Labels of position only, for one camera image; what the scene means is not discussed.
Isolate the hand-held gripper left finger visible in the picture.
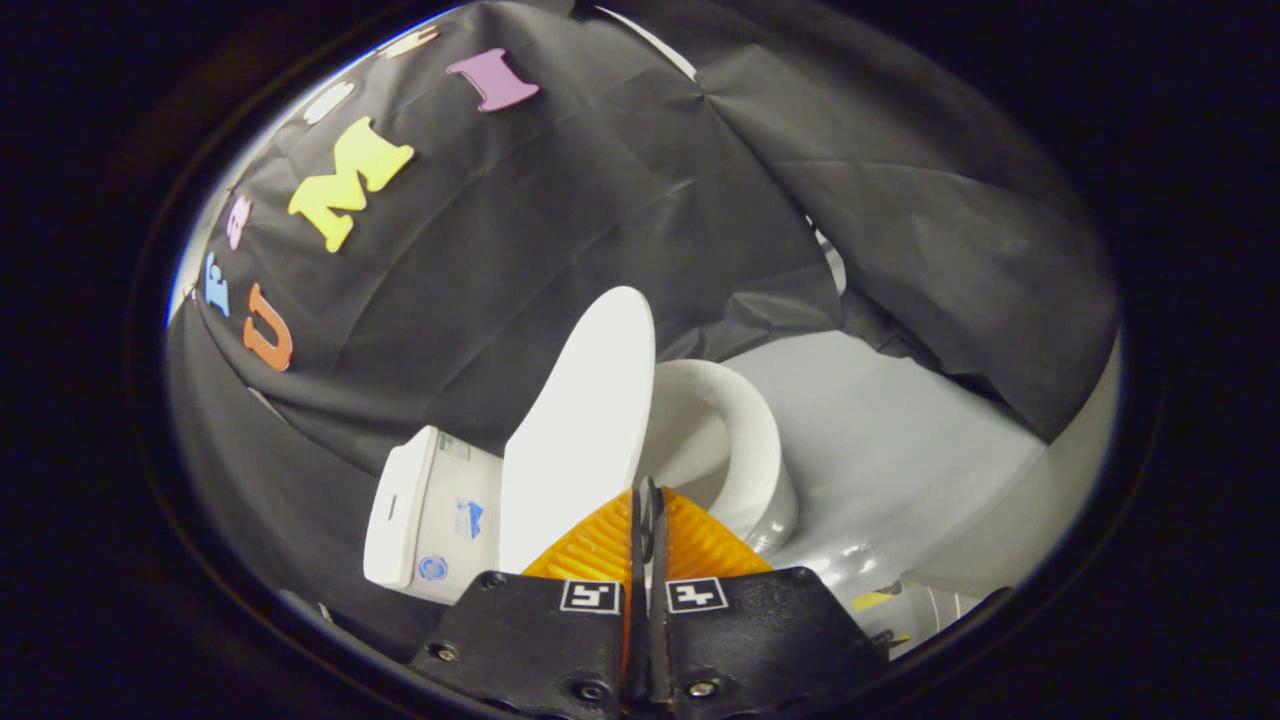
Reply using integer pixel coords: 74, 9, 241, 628
408, 487, 642, 716

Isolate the white toilet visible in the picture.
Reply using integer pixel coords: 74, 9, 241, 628
363, 358, 800, 606

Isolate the white toilet lid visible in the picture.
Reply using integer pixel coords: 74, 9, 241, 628
499, 287, 658, 576

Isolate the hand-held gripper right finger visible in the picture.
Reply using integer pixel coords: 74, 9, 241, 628
648, 487, 891, 713

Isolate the black backdrop cloth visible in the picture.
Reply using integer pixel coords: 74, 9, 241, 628
165, 0, 1121, 661

